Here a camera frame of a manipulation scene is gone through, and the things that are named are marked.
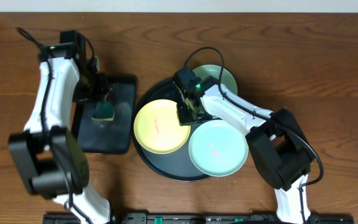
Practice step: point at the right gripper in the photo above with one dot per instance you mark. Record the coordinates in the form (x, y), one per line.
(184, 119)

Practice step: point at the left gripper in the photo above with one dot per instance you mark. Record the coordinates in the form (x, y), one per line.
(98, 94)

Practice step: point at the green sponge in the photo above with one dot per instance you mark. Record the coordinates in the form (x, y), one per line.
(104, 111)

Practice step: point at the yellow plate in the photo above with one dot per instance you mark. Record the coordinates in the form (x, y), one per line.
(157, 128)

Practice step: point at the light green plate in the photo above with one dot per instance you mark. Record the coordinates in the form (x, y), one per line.
(204, 71)
(217, 149)

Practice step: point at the light green plate front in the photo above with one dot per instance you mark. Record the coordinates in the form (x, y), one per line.
(217, 149)

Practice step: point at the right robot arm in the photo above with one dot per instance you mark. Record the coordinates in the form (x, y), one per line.
(280, 150)

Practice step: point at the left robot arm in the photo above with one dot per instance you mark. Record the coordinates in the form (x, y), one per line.
(48, 158)

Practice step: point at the black rectangular tray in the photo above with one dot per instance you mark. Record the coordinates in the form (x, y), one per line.
(107, 137)

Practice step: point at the round black tray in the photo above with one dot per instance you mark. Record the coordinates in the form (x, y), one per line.
(176, 165)

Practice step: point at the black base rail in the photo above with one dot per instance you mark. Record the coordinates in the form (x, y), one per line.
(160, 218)

